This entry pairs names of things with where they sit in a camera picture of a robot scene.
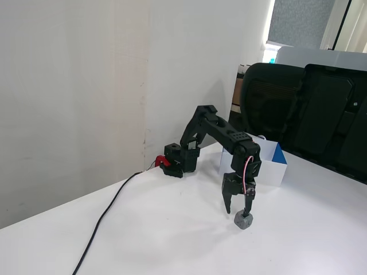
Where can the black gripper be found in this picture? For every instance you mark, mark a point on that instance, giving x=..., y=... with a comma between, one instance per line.
x=233, y=184

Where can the gray block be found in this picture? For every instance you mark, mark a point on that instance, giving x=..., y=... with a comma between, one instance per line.
x=243, y=222

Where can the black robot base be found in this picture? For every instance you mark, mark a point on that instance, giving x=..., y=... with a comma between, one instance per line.
x=189, y=160

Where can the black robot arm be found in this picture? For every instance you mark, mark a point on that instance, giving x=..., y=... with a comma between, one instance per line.
x=226, y=134

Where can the white and blue cardboard box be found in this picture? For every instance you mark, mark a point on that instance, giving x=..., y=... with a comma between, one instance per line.
x=266, y=174

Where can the brown cardboard box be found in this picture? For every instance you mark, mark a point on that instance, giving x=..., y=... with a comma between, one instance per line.
x=237, y=88

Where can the small white round object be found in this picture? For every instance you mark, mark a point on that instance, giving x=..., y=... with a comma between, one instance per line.
x=262, y=137

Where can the red table clamp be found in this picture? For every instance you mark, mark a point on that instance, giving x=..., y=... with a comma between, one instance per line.
x=160, y=160

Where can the black mesh-back office chair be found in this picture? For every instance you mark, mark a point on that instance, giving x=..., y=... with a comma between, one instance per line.
x=266, y=94

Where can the black solid-back office chair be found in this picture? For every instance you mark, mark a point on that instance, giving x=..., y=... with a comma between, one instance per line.
x=324, y=114

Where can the small blue white object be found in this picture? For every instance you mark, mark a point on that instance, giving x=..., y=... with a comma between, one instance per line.
x=272, y=60

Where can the gray roller blind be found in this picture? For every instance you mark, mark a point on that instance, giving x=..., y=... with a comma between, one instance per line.
x=301, y=20

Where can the black window frame bar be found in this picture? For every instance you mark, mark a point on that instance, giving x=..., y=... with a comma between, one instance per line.
x=342, y=25

